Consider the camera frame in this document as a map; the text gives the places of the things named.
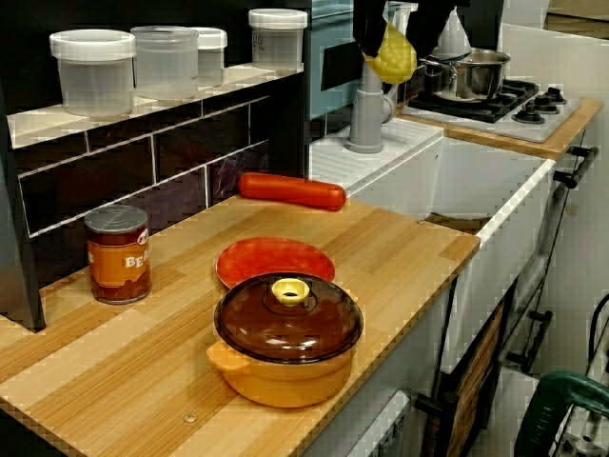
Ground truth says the white toy sink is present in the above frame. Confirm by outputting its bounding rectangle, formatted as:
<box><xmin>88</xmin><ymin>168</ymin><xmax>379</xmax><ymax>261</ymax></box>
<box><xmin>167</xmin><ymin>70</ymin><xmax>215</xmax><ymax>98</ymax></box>
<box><xmin>307</xmin><ymin>116</ymin><xmax>557</xmax><ymax>353</ymax></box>

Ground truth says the black oven door handle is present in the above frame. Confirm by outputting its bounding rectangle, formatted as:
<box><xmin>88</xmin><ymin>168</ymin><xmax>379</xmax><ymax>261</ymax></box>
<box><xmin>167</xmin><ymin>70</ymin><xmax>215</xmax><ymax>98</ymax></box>
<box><xmin>553</xmin><ymin>145</ymin><xmax>599</xmax><ymax>190</ymax></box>

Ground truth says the red toy sausage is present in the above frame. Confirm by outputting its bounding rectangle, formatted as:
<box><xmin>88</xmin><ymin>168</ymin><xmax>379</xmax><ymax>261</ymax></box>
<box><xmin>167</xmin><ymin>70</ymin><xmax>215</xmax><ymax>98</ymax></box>
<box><xmin>237</xmin><ymin>171</ymin><xmax>347</xmax><ymax>212</ymax></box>

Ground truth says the black cabinet handle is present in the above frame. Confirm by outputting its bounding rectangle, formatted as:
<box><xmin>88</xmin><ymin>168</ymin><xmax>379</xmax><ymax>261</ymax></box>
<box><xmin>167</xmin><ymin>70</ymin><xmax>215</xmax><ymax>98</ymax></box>
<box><xmin>505</xmin><ymin>309</ymin><xmax>554</xmax><ymax>374</ymax></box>
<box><xmin>414</xmin><ymin>380</ymin><xmax>461</xmax><ymax>457</ymax></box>

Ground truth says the orange beans can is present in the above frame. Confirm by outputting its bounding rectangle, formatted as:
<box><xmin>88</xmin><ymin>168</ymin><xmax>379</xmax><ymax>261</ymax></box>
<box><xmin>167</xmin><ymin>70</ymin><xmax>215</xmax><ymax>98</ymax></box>
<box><xmin>84</xmin><ymin>205</ymin><xmax>153</xmax><ymax>306</ymax></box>

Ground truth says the orange toy cooking pot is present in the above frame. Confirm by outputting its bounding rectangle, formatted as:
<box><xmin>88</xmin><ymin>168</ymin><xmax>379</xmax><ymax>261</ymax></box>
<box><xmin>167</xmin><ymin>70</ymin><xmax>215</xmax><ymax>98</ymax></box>
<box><xmin>205</xmin><ymin>340</ymin><xmax>356</xmax><ymax>409</ymax></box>

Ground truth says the white toy kitchen cabinet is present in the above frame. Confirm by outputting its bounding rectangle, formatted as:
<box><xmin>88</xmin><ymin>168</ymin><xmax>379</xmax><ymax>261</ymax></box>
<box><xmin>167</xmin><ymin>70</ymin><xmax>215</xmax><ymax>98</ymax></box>
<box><xmin>299</xmin><ymin>275</ymin><xmax>524</xmax><ymax>457</ymax></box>

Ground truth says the steel cooking pot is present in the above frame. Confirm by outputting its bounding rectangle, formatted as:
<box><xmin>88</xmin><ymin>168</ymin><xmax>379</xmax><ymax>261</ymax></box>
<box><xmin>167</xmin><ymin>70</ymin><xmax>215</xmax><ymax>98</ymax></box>
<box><xmin>419</xmin><ymin>47</ymin><xmax>511</xmax><ymax>104</ymax></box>

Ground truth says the black tiled backsplash shelf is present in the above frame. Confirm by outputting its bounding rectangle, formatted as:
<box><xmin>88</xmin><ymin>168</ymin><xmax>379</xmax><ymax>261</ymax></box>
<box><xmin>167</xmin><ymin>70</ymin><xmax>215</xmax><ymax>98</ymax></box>
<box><xmin>0</xmin><ymin>0</ymin><xmax>313</xmax><ymax>334</ymax></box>

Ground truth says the grey toy faucet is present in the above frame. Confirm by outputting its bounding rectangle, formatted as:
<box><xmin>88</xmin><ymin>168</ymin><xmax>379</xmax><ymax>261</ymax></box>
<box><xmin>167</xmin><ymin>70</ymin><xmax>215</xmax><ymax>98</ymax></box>
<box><xmin>344</xmin><ymin>0</ymin><xmax>472</xmax><ymax>154</ymax></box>

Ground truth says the large white-lidded plastic jar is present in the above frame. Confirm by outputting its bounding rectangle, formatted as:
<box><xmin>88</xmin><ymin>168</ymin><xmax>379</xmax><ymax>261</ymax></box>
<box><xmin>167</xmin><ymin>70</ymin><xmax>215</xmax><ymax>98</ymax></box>
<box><xmin>49</xmin><ymin>29</ymin><xmax>138</xmax><ymax>119</ymax></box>

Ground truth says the black toy stove top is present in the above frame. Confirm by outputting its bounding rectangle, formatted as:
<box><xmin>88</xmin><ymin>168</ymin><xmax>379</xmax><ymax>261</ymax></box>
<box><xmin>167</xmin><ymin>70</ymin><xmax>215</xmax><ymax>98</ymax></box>
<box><xmin>398</xmin><ymin>78</ymin><xmax>582</xmax><ymax>144</ymax></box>

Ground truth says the wood framed panel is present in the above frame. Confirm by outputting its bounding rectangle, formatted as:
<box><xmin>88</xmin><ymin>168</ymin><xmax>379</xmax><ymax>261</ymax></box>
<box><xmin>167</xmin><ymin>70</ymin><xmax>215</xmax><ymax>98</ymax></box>
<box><xmin>442</xmin><ymin>299</ymin><xmax>505</xmax><ymax>457</ymax></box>

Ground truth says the small white-lidded plastic jar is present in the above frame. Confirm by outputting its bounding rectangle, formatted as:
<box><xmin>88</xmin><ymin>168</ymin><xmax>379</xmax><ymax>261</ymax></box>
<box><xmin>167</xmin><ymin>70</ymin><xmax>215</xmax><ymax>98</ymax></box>
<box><xmin>194</xmin><ymin>27</ymin><xmax>227</xmax><ymax>89</ymax></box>

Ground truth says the black cable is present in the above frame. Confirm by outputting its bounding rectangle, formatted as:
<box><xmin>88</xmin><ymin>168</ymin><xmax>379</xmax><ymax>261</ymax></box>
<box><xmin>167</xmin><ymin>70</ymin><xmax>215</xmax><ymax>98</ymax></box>
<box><xmin>587</xmin><ymin>292</ymin><xmax>609</xmax><ymax>363</ymax></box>

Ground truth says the clear lidless plastic cup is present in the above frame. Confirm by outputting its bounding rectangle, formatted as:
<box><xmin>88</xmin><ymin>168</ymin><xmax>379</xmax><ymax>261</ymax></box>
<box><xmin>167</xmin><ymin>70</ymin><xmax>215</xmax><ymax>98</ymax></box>
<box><xmin>129</xmin><ymin>26</ymin><xmax>200</xmax><ymax>101</ymax></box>

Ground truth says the grey dispenser panel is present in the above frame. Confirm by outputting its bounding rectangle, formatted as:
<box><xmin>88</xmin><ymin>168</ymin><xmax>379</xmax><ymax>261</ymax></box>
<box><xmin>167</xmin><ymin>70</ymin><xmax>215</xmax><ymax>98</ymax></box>
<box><xmin>346</xmin><ymin>389</ymin><xmax>411</xmax><ymax>457</ymax></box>

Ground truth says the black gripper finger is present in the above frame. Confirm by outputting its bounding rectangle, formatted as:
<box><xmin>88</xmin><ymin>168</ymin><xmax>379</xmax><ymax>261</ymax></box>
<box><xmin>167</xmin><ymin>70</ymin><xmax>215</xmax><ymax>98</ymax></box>
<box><xmin>406</xmin><ymin>0</ymin><xmax>472</xmax><ymax>61</ymax></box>
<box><xmin>352</xmin><ymin>0</ymin><xmax>389</xmax><ymax>54</ymax></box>

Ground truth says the red round plate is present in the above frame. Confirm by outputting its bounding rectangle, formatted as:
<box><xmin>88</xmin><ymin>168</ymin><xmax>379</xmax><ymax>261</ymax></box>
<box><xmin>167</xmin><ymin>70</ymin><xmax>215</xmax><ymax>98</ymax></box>
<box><xmin>214</xmin><ymin>236</ymin><xmax>337</xmax><ymax>289</ymax></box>

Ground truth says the yellow toy corn cob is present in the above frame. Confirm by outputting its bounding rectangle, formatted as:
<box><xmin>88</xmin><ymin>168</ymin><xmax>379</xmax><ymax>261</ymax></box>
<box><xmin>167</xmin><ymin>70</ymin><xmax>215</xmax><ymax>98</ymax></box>
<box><xmin>363</xmin><ymin>22</ymin><xmax>420</xmax><ymax>86</ymax></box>

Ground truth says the brown lid with yellow knob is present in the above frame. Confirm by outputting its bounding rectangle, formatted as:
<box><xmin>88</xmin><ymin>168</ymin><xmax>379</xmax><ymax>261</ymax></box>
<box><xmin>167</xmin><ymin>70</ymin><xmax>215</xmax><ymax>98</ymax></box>
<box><xmin>212</xmin><ymin>271</ymin><xmax>364</xmax><ymax>366</ymax></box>

